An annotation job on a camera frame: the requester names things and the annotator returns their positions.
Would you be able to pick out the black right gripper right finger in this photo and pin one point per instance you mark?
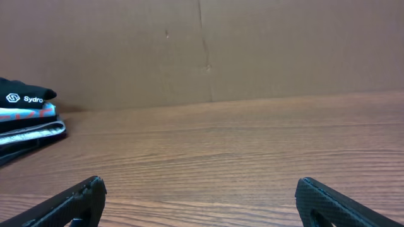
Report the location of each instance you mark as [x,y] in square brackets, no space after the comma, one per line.
[321,206]

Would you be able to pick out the blue denim jeans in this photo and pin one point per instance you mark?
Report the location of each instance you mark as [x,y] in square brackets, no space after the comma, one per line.
[10,152]

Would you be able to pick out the black t-shirt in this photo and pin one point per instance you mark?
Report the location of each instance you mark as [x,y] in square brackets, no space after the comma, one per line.
[16,94]

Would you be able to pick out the light blue printed t-shirt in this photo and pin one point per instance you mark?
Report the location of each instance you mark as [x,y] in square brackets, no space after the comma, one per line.
[10,114]

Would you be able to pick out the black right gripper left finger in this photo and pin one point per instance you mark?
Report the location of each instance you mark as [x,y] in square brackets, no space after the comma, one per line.
[79,205]

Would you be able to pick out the black folded garment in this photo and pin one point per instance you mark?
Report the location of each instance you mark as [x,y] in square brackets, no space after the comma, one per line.
[23,123]

